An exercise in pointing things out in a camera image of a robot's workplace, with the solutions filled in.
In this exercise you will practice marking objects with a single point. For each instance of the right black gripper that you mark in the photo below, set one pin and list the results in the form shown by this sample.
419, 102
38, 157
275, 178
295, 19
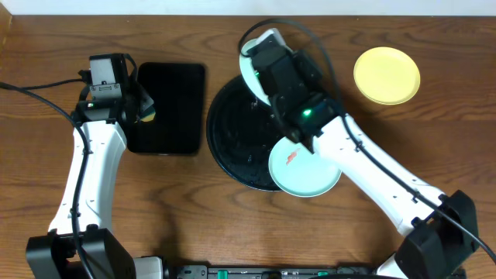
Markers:
303, 64

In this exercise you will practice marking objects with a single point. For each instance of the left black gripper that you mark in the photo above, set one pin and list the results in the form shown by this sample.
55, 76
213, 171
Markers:
139, 103

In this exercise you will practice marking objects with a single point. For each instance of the green yellow sponge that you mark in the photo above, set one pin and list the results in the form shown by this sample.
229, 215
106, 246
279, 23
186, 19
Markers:
149, 115

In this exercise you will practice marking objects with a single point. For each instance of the light blue plate top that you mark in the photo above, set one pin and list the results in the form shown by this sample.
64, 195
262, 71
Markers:
251, 80

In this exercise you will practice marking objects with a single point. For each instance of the light blue plate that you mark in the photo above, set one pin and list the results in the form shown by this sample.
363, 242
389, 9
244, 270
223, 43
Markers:
299, 172
251, 80

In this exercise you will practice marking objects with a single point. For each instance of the yellow plate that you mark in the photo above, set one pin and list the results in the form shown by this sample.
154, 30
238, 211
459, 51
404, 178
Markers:
386, 75

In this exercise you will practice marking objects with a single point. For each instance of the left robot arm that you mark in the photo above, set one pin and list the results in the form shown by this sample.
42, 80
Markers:
79, 242

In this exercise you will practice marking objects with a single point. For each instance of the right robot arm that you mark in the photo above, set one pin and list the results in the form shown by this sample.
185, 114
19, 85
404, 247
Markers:
440, 231

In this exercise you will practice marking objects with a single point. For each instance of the black rectangular tray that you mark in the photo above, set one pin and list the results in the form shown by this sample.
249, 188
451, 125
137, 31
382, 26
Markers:
178, 92

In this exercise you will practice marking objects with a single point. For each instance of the round black tray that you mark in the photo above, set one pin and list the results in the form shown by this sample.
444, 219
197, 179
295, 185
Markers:
240, 135

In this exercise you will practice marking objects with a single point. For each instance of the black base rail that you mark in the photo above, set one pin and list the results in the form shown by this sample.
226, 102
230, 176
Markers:
271, 272

